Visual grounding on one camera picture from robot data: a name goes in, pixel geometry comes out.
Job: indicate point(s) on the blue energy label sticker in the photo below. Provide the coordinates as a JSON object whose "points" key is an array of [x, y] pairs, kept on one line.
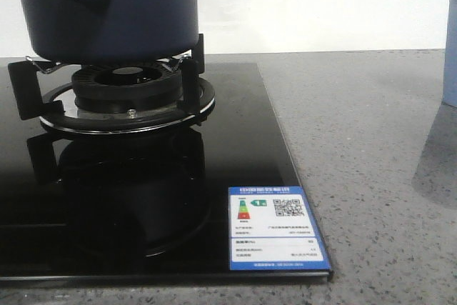
{"points": [[272, 228]]}

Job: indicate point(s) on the light blue cup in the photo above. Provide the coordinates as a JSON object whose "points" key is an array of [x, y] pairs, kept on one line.
{"points": [[450, 68]]}

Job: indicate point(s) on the black glass gas hob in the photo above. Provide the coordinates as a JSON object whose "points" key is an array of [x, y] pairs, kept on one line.
{"points": [[145, 209]]}

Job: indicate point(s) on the black pot support grate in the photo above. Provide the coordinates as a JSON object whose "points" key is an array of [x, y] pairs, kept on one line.
{"points": [[57, 110]]}

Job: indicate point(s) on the black gas burner head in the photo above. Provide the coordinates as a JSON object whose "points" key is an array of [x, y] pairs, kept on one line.
{"points": [[117, 88]]}

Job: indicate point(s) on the dark blue cooking pot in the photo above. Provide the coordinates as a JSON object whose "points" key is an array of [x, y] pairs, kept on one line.
{"points": [[104, 31]]}

